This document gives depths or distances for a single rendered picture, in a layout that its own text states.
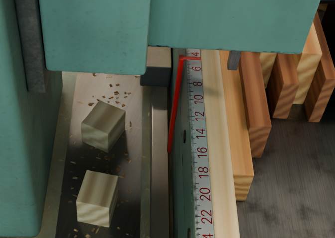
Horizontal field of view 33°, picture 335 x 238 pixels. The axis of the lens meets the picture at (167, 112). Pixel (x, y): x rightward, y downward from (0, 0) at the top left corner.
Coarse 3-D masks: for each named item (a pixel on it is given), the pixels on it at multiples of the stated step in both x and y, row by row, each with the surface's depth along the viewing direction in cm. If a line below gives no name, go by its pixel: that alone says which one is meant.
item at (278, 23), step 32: (160, 0) 44; (192, 0) 44; (224, 0) 44; (256, 0) 44; (288, 0) 44; (160, 32) 47; (192, 32) 47; (224, 32) 47; (256, 32) 47; (288, 32) 47
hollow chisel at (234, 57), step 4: (232, 52) 52; (236, 52) 52; (240, 52) 52; (228, 56) 54; (232, 56) 53; (236, 56) 53; (228, 60) 54; (232, 60) 53; (236, 60) 53; (228, 64) 54; (232, 64) 54; (236, 64) 54; (228, 68) 54; (232, 68) 54; (236, 68) 54
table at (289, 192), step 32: (288, 128) 56; (320, 128) 57; (256, 160) 53; (288, 160) 54; (320, 160) 54; (256, 192) 51; (288, 192) 51; (320, 192) 52; (256, 224) 49; (288, 224) 49; (320, 224) 49
